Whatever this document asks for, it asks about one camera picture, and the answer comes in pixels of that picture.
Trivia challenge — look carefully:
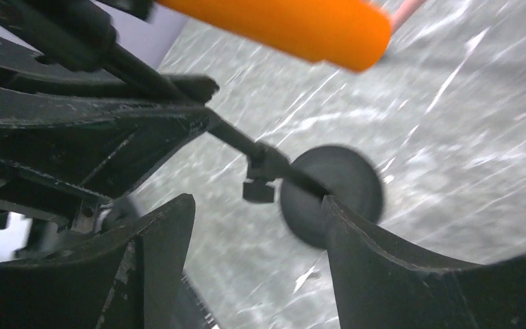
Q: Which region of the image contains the pink music stand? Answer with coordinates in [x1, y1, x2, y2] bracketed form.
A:
[390, 0, 427, 34]

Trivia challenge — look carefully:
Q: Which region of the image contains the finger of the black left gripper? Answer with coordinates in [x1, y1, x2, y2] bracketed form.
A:
[0, 37, 218, 119]

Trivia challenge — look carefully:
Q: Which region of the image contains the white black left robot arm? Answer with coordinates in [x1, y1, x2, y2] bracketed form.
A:
[0, 36, 142, 262]

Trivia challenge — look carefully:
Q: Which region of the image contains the orange toy microphone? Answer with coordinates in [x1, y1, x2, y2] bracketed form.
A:
[159, 0, 391, 72]

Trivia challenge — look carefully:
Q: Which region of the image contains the black microphone stand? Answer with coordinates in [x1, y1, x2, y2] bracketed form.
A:
[13, 0, 386, 249]

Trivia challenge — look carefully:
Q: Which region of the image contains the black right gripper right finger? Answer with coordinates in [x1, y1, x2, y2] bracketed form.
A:
[322, 196, 526, 328]

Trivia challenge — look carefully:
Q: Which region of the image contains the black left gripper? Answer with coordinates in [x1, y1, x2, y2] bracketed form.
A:
[0, 82, 218, 257]

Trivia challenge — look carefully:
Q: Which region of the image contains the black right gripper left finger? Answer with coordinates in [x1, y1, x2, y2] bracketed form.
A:
[0, 194, 196, 328]

